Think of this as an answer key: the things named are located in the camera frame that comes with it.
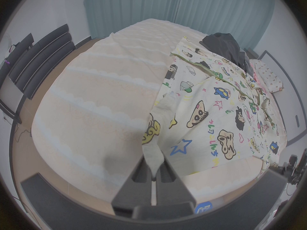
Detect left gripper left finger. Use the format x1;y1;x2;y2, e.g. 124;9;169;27
111;155;154;217

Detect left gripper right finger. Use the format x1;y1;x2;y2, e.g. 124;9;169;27
156;158;196;211

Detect white printed pyjama top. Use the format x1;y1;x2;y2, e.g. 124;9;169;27
142;36;287;180

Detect bed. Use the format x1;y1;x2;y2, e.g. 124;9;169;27
31;18;307;201

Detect pink garment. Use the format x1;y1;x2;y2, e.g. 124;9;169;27
249;70;267;93

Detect grey garment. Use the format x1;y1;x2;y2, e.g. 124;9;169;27
243;52;254;76

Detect white printed pillow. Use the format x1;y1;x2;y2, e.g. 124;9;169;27
249;59;285;93

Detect black garment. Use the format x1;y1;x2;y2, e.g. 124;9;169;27
199;33;251;72

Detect grey bedside table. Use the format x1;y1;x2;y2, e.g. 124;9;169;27
244;47;259;60

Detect blue-green curtain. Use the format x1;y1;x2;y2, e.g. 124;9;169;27
83;0;275;51

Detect black cable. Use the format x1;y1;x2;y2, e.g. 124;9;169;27
13;128;32;143

